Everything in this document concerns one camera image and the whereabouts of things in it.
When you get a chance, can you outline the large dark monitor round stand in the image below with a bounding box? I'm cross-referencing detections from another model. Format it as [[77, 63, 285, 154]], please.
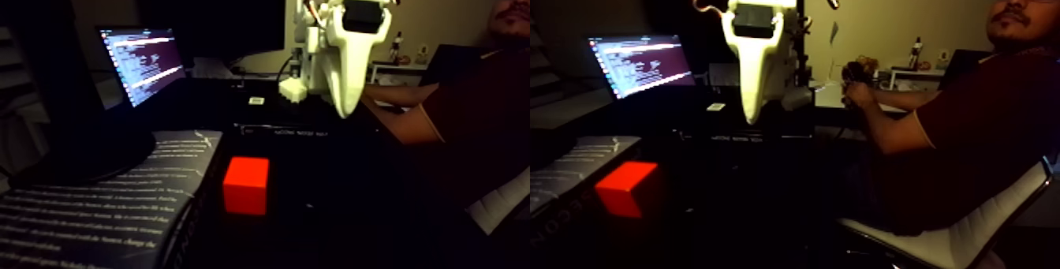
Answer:
[[0, 0, 159, 185]]

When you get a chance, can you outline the black box with white text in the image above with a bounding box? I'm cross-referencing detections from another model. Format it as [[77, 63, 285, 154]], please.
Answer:
[[0, 129, 225, 269]]

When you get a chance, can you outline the white side table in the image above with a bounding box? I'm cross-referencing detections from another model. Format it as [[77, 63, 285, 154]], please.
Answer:
[[370, 61, 431, 85]]

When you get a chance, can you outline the black platform with white lettering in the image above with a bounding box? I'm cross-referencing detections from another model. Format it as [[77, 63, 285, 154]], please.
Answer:
[[233, 119, 390, 139]]

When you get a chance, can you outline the red cube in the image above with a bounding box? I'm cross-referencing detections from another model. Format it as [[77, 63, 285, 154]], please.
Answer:
[[222, 156, 271, 216]]

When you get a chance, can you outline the laptop with lit screen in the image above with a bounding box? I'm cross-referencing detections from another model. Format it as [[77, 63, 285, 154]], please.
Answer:
[[97, 26, 200, 110]]

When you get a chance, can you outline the person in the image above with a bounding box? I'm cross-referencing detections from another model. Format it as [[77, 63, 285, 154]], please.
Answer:
[[414, 0, 531, 197]]

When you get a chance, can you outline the dark leader arm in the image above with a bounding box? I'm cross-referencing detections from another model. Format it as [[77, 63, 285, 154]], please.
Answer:
[[842, 59, 871, 110]]

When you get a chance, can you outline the black flat monitor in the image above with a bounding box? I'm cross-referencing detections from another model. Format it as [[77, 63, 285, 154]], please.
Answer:
[[136, 0, 287, 61]]

